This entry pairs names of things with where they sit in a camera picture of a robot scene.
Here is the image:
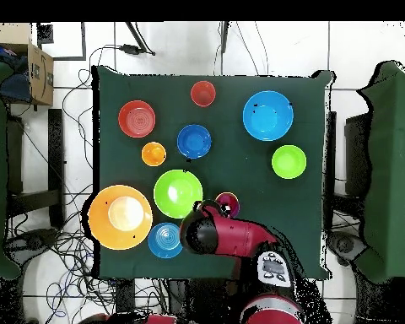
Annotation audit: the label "purple plastic cup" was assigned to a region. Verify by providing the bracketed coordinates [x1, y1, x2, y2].
[214, 192, 241, 219]

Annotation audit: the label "large green bowl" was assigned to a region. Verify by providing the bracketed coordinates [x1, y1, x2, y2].
[153, 169, 204, 219]

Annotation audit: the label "dark blue bowl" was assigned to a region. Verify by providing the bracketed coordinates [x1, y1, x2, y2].
[176, 123, 213, 160]

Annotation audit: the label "dark green tablecloth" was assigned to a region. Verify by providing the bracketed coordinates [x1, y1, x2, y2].
[92, 65, 335, 280]

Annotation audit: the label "orange ribbed plastic cup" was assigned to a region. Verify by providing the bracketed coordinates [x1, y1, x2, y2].
[141, 141, 167, 167]

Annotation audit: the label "small light blue bowl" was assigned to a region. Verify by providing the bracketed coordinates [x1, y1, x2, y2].
[147, 221, 184, 260]

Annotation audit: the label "red plastic cup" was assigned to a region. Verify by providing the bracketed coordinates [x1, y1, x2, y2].
[190, 79, 217, 108]

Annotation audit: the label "small green ribbed bowl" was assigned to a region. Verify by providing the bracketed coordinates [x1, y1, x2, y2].
[271, 144, 307, 180]

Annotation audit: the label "red plastic bowl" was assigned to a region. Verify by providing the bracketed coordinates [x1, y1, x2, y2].
[117, 100, 157, 139]

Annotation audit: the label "large light blue bowl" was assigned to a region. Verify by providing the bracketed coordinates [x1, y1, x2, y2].
[241, 89, 294, 142]

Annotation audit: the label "large yellow bowl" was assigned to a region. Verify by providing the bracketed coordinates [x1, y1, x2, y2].
[88, 184, 154, 251]

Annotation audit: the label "black power adapter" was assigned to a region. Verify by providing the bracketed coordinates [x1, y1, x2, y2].
[119, 43, 156, 57]

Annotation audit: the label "cardboard box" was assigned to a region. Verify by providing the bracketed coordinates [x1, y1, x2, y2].
[0, 22, 55, 106]

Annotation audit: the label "dark blue bag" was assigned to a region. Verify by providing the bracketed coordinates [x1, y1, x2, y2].
[0, 40, 33, 104]

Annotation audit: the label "tangled floor cables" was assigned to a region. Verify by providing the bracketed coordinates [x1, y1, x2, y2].
[6, 45, 170, 324]

